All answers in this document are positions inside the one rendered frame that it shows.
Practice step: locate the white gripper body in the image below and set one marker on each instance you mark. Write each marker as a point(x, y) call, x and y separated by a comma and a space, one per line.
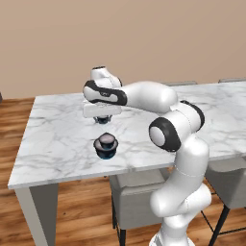
point(102, 110)

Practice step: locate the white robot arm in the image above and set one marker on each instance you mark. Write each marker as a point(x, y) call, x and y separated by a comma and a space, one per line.
point(179, 150)

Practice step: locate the small dark yogurt container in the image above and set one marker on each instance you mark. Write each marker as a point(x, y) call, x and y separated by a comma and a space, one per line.
point(102, 120)

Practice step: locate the large dark yogurt container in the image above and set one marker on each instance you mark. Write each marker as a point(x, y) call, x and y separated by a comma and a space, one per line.
point(106, 146)

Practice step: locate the white marble dining table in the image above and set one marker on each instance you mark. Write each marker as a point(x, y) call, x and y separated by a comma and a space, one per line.
point(70, 134)

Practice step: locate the grey upholstered stool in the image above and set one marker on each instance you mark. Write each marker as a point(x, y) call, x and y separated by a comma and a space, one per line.
point(228, 185)
point(137, 198)

